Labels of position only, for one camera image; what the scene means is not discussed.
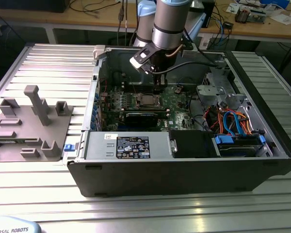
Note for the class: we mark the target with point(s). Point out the black equipment case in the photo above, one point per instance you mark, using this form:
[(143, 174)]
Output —
[(26, 6)]

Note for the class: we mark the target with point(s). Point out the thin metal locking lever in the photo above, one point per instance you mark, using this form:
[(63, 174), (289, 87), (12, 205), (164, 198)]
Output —
[(134, 89)]

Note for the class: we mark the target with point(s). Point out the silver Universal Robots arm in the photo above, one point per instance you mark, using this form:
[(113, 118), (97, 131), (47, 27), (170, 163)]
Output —
[(169, 29)]

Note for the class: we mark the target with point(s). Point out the green motherboard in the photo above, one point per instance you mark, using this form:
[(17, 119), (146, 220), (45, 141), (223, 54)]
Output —
[(177, 116)]

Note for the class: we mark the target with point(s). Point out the green circuit board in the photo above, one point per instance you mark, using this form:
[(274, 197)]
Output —
[(257, 17)]

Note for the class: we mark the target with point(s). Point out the grey plastic parts rack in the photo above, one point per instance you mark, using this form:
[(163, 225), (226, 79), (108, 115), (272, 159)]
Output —
[(26, 126)]

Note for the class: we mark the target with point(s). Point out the silver CPU plate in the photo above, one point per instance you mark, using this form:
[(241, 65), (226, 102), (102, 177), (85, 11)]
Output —
[(147, 100)]

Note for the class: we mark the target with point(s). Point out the hard disk in blue carrier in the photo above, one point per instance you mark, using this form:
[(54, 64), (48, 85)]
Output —
[(237, 148)]

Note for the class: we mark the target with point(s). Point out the blue box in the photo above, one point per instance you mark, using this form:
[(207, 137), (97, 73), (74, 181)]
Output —
[(276, 3)]

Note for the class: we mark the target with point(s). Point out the grey power supply unit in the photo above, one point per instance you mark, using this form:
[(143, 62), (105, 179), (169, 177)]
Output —
[(97, 145)]

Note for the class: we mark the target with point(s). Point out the CPU cooler heatsink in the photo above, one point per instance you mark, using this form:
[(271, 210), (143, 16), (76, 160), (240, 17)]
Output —
[(242, 15)]

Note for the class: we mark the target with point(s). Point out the black graphics card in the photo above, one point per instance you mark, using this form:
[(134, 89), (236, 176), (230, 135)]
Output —
[(140, 119)]

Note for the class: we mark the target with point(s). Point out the grey metal drive cage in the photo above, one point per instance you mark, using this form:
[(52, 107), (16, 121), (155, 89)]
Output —
[(213, 89)]

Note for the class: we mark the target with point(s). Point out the wooden desk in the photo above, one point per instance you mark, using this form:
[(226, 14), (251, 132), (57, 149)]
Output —
[(92, 19)]

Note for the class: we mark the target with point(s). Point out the small black adapter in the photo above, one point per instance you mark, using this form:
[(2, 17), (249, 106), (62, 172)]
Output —
[(228, 25)]

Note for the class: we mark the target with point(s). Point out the black open PC case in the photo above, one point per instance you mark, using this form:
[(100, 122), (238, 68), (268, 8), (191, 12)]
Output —
[(160, 177)]

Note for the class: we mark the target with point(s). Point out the blue plastic latch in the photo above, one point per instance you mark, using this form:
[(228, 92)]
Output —
[(69, 148)]

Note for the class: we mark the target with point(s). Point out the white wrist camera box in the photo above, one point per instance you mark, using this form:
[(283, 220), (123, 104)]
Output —
[(138, 60)]

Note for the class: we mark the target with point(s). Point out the black RAM slot bank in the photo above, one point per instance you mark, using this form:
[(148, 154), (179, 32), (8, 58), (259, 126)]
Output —
[(143, 88), (145, 110)]

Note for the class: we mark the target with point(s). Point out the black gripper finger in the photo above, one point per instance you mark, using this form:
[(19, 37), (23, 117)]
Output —
[(157, 85), (164, 85)]

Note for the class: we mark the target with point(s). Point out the white papers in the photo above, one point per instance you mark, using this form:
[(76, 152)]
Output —
[(283, 18)]

